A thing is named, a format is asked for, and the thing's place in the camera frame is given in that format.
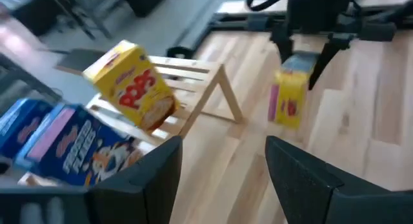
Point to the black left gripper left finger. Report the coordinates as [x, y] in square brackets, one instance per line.
[142, 191]

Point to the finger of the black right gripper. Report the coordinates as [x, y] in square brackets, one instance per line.
[332, 44]
[284, 43]

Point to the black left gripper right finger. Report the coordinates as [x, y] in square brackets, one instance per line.
[297, 179]

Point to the yellow Corn Pops cereal box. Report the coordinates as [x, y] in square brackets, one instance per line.
[288, 98]
[138, 88]

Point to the blue Frosted Flakes cereal box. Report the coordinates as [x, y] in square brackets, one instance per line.
[77, 146]
[19, 127]

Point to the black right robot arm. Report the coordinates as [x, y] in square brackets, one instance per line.
[377, 32]

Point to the wooden slatted shelf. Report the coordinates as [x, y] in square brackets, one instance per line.
[206, 88]

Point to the black aluminium table frame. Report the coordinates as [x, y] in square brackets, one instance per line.
[232, 22]

